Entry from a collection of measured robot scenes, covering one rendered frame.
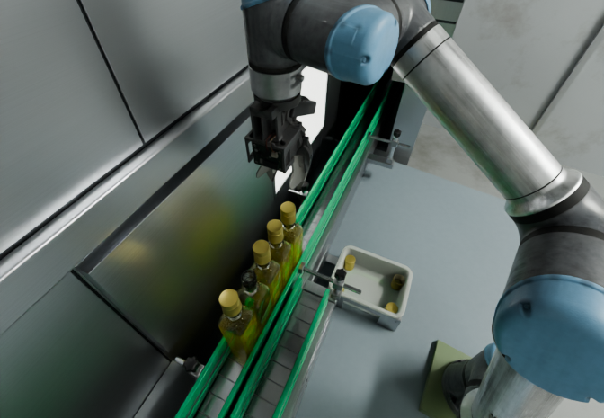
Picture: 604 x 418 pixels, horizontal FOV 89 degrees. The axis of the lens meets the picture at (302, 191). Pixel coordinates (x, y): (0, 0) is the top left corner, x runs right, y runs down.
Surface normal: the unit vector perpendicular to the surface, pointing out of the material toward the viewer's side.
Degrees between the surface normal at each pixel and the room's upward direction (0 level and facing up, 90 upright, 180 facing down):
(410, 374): 0
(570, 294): 24
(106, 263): 90
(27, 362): 90
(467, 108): 66
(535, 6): 90
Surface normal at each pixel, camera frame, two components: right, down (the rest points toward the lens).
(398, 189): 0.01, -0.69
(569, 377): -0.63, 0.42
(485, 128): -0.38, 0.32
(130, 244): 0.91, 0.31
